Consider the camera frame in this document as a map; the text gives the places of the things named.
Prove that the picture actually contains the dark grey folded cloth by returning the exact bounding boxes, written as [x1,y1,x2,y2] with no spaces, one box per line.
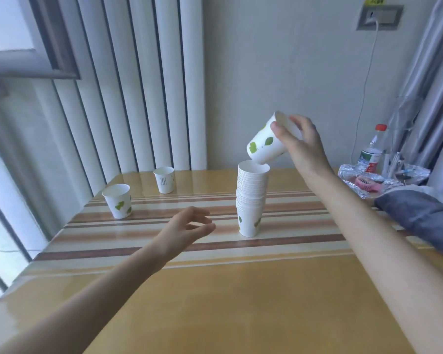
[374,189,443,251]

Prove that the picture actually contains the person's right forearm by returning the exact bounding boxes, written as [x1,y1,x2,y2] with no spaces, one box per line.
[300,169,443,354]

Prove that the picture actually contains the white power cable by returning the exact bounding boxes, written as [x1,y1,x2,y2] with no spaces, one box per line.
[350,19,380,165]

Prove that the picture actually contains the white vertical blinds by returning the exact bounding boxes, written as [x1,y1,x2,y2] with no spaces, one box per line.
[30,0,208,214]

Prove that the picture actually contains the person's right hand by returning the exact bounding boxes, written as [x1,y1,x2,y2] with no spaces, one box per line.
[270,114,337,192]

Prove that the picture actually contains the grey window frame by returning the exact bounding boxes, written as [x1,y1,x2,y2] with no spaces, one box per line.
[0,0,82,83]

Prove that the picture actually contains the striped table cloth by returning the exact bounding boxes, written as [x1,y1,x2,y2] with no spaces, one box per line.
[31,192,432,269]

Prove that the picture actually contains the crumpled silver foil bag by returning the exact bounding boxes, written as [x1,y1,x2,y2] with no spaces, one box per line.
[337,162,432,200]

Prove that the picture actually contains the pink handheld fan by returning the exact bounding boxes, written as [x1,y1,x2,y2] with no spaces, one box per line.
[355,176,385,191]

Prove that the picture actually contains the person's left forearm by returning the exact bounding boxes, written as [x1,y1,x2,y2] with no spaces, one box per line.
[0,244,178,354]

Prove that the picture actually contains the grey wall socket panel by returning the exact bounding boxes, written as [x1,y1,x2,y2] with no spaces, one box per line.
[356,3,404,31]

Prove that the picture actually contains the person's left hand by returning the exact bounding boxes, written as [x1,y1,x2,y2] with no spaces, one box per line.
[157,206,216,270]

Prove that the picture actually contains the stack of white paper cups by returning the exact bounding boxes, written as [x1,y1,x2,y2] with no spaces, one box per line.
[236,161,271,238]

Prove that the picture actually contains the white leaf-print paper cup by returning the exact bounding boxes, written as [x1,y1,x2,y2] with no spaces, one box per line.
[247,111,304,163]
[102,184,132,220]

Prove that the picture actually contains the grey curtain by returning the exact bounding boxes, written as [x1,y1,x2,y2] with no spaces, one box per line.
[384,0,443,203]

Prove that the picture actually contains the clear plastic bottle red cap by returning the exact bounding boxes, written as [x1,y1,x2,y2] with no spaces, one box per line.
[357,124,388,175]

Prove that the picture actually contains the white paper cup with text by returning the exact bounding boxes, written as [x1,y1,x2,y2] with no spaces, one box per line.
[153,167,175,194]

